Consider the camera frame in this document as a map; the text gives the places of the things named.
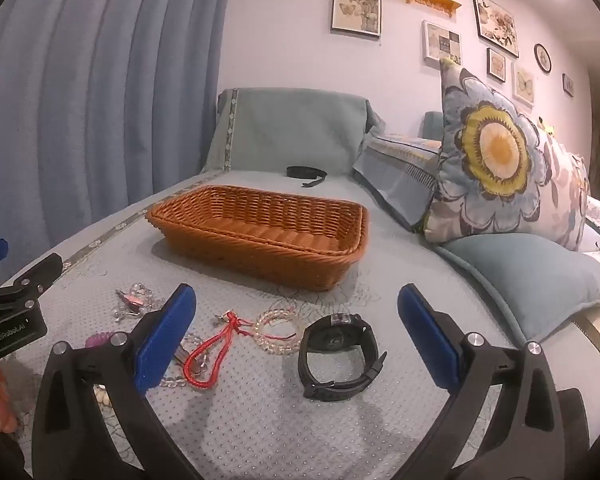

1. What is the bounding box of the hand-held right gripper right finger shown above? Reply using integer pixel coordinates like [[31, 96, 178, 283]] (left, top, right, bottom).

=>
[[390, 282, 568, 480]]

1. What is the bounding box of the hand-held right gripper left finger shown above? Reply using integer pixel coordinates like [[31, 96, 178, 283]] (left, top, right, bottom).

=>
[[31, 282, 198, 480]]

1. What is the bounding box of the silver crystal hair clip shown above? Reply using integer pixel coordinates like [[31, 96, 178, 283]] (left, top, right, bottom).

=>
[[115, 289, 153, 313]]

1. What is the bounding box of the black wristwatch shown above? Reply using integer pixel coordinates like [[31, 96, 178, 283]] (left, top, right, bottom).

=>
[[298, 312, 388, 401]]

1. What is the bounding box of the red cord bracelet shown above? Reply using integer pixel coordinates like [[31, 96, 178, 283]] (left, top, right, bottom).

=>
[[182, 311, 251, 391]]

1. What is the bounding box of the pale pink bead bracelet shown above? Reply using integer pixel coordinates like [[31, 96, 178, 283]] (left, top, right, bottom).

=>
[[252, 307, 305, 357]]

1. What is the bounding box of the brown wicker basket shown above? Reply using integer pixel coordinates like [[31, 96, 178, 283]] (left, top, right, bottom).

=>
[[145, 185, 370, 293]]

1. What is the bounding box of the plain teal cushion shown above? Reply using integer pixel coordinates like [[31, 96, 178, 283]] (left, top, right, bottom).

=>
[[432, 234, 600, 346]]

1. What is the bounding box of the teal embroidered sofa cover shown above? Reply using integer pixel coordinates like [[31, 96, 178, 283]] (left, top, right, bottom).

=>
[[0, 167, 531, 480]]

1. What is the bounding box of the striped blue pillow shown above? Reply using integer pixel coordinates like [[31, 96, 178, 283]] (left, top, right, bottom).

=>
[[352, 132, 443, 233]]

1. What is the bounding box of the blue curtain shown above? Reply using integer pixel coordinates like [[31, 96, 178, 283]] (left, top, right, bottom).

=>
[[0, 0, 236, 271]]

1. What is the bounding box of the large flower print pillow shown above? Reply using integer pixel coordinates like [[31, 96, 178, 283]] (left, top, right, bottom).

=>
[[424, 56, 561, 253]]

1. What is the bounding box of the leaf print pillow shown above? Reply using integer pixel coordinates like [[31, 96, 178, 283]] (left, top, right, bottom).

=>
[[545, 135, 592, 253]]

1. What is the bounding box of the teal backrest cover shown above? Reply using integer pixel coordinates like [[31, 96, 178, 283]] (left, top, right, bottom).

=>
[[200, 87, 386, 176]]

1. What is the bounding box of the black strap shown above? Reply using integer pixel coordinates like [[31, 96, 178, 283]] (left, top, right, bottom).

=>
[[286, 165, 328, 188]]

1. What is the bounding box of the pale butterfly picture frame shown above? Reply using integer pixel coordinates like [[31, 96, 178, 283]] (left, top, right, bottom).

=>
[[511, 60, 536, 107]]

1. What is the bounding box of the small butterfly picture frame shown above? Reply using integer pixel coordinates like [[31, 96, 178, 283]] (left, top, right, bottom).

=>
[[486, 48, 507, 83]]

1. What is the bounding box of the white picture frame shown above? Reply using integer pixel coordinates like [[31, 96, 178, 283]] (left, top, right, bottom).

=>
[[422, 20, 463, 66]]

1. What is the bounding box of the round black wall frame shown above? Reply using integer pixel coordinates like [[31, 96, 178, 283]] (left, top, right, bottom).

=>
[[534, 43, 552, 75]]

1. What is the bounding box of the flower painting frame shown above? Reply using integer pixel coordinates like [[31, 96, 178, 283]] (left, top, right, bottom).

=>
[[471, 0, 520, 58]]

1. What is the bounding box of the large butterfly picture frame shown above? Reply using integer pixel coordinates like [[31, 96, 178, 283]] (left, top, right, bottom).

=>
[[330, 0, 382, 38]]

